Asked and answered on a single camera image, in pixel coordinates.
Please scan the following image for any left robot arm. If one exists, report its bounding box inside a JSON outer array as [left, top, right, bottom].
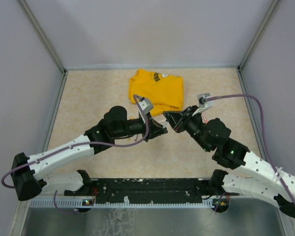
[[8, 106, 168, 201]]

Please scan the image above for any orange pink highlighter pen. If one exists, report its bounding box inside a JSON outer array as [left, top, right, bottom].
[[202, 113, 208, 123]]

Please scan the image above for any aluminium frame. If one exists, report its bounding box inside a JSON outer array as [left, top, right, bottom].
[[7, 0, 295, 236]]

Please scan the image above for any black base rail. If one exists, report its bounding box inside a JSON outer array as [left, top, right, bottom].
[[36, 178, 240, 209]]

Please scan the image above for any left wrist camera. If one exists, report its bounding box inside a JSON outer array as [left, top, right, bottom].
[[133, 94, 153, 123]]

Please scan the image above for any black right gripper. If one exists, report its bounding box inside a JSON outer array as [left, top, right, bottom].
[[162, 106, 211, 152]]

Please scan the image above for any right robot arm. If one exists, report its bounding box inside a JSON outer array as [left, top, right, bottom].
[[163, 106, 295, 218]]

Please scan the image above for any yellow folded t-shirt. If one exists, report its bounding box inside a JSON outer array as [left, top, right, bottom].
[[128, 69, 184, 117]]

